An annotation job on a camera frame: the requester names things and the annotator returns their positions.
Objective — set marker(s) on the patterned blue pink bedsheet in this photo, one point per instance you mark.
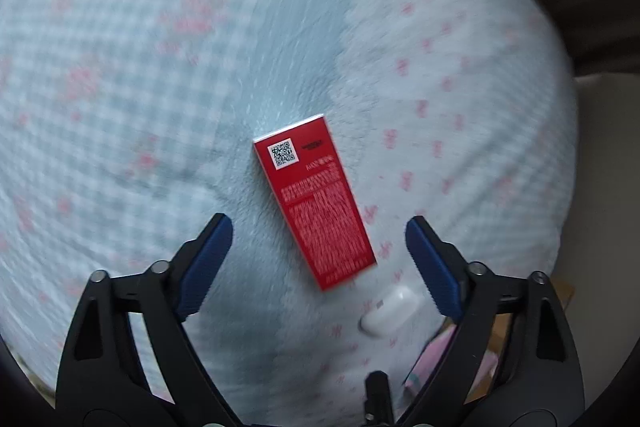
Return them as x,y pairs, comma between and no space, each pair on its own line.
127,124

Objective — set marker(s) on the white earbuds case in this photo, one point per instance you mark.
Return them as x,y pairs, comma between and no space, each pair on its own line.
390,312

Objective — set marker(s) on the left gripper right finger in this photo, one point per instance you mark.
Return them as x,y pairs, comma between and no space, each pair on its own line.
511,360

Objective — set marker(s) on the red rectangular box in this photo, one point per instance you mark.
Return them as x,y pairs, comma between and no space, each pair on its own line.
306,176

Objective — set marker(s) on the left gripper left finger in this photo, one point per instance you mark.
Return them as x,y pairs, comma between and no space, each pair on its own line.
127,360

